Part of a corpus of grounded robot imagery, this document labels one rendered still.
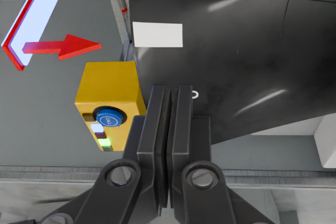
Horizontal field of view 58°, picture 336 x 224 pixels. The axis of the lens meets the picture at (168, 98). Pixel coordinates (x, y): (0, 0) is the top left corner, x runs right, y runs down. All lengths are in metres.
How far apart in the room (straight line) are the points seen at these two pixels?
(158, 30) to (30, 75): 1.15
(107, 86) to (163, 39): 0.30
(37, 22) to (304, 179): 0.84
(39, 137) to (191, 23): 0.96
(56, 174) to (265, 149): 0.64
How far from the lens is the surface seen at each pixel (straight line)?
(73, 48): 0.23
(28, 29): 0.26
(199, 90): 0.22
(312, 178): 0.98
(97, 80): 0.50
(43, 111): 1.18
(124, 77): 0.49
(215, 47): 0.20
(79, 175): 0.99
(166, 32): 0.20
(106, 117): 0.48
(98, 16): 1.48
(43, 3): 0.28
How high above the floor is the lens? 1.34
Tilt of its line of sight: 37 degrees down
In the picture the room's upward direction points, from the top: 176 degrees counter-clockwise
